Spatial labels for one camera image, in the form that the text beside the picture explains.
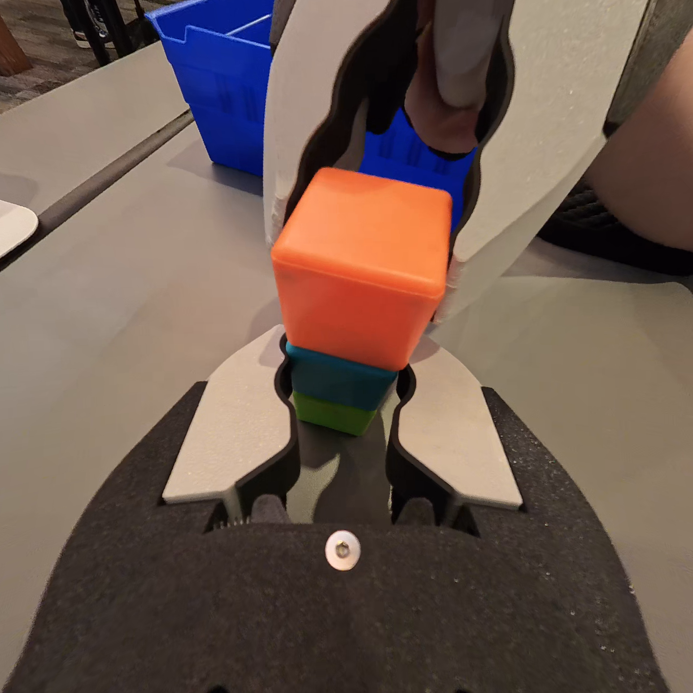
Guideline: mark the white sign stand base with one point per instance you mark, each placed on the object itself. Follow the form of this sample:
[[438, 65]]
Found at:
[[13, 225]]

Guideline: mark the green magnetic cube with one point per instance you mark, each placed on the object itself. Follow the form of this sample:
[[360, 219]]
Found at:
[[336, 415]]

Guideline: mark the teal magnetic cube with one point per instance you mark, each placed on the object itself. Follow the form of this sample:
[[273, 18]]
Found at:
[[338, 377]]

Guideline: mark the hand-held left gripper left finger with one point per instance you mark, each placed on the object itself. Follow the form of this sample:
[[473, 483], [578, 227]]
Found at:
[[225, 439]]

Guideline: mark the person's right hand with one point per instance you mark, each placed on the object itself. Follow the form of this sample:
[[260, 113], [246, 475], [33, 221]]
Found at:
[[449, 76]]

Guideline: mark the black textured mat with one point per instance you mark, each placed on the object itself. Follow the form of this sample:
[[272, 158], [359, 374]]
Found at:
[[617, 233]]

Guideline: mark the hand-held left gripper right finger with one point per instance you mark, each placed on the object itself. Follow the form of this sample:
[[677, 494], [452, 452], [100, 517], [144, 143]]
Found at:
[[460, 439]]

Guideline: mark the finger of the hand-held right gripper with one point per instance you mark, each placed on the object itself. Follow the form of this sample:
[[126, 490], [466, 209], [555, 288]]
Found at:
[[563, 97], [303, 76]]

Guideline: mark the blue plastic bin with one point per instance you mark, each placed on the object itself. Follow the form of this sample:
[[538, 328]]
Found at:
[[227, 76]]

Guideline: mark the person's right forearm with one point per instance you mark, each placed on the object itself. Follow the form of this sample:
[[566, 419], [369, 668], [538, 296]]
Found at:
[[650, 162]]

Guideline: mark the orange magnetic cube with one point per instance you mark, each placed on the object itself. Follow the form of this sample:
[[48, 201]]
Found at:
[[363, 265]]

